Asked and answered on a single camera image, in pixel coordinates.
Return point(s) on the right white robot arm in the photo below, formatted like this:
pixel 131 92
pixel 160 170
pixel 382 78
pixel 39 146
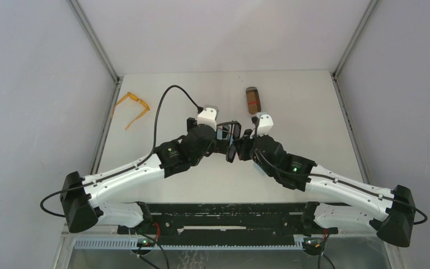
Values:
pixel 390 212

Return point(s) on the aluminium frame post right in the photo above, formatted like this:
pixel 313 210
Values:
pixel 365 18

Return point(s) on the orange translucent sunglasses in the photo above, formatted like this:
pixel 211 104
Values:
pixel 131 103

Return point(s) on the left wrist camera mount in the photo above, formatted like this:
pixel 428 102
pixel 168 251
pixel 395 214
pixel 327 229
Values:
pixel 208 116

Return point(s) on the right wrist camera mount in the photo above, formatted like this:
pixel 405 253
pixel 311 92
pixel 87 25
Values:
pixel 264 123

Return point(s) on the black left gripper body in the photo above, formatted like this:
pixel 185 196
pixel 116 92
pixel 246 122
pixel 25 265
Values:
pixel 218 139

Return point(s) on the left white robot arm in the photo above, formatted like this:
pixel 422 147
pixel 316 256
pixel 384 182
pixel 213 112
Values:
pixel 87 201

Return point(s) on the aluminium frame post left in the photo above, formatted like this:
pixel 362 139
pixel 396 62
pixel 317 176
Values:
pixel 94 40

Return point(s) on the black sunglasses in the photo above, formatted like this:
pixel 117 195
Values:
pixel 226 135

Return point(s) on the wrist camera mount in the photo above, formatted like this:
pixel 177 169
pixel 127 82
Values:
pixel 264 123
pixel 208 116

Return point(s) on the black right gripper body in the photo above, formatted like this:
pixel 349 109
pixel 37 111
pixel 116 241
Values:
pixel 246 144

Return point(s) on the brown glasses case red stripe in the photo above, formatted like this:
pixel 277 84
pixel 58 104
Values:
pixel 253 100

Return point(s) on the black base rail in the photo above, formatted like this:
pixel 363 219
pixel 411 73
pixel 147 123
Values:
pixel 229 225

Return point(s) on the aluminium frame post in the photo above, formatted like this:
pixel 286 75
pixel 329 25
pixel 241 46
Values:
pixel 94 40
pixel 365 18

